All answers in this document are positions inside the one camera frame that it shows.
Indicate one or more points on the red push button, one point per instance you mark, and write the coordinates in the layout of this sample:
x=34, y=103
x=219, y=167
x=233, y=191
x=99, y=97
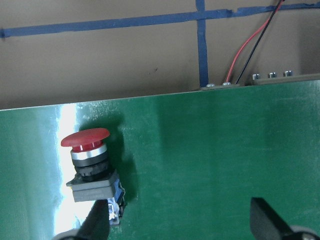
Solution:
x=95, y=178

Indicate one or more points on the green conveyor belt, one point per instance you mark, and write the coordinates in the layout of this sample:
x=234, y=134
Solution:
x=189, y=162

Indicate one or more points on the brown paper table cover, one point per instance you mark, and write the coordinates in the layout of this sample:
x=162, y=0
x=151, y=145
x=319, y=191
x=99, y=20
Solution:
x=66, y=51

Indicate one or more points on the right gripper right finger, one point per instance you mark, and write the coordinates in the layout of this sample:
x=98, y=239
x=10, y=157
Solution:
x=265, y=223

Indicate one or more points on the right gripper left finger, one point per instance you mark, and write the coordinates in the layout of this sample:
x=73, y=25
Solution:
x=96, y=225

